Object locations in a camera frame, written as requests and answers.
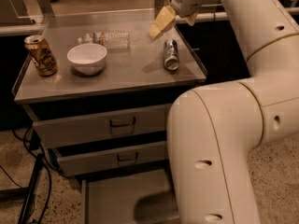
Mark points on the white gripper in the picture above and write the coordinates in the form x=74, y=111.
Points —
x=184, y=2

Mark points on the silver redbull can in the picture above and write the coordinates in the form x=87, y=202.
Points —
x=171, y=59

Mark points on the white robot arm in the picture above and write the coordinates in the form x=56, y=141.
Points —
x=211, y=129

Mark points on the top steel drawer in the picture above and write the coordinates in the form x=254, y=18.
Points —
x=101, y=126

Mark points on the steel drawer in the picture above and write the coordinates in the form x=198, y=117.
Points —
x=101, y=126
x=144, y=198
x=113, y=158

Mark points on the steel drawer cabinet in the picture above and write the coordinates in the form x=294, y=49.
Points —
x=132, y=78

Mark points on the gold tall drink can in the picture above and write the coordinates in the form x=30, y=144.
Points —
x=41, y=55

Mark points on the middle steel drawer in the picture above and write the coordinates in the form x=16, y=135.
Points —
x=113, y=158

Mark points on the bottom steel drawer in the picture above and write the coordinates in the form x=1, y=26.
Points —
x=144, y=198

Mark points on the clear plastic water bottle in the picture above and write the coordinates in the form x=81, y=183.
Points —
x=110, y=39

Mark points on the white ceramic bowl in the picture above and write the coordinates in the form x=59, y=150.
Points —
x=88, y=59

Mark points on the black floor stand bar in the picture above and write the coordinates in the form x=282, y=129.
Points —
x=30, y=191

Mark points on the white horizontal rail pipe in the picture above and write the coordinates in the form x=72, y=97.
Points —
x=202, y=16

